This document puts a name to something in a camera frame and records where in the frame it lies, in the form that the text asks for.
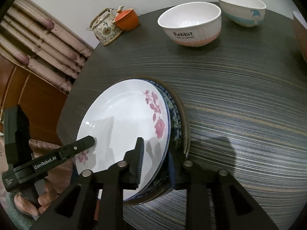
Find large blue floral plate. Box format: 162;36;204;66
123;77;191;206

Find white plate pink flowers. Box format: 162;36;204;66
75;79;171;201

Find white Rabbit bowl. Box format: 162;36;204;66
157;2;222;47

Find white bowl blue print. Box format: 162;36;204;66
218;0;266;27

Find pink bowl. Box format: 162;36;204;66
292;10;307;62

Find person's left hand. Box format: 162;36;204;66
13;178;59;217

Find beige patterned curtain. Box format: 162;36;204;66
1;0;92;94

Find floral ceramic teapot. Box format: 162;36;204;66
87;8;123;46

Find orange lidded teacup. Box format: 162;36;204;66
113;6;139;31

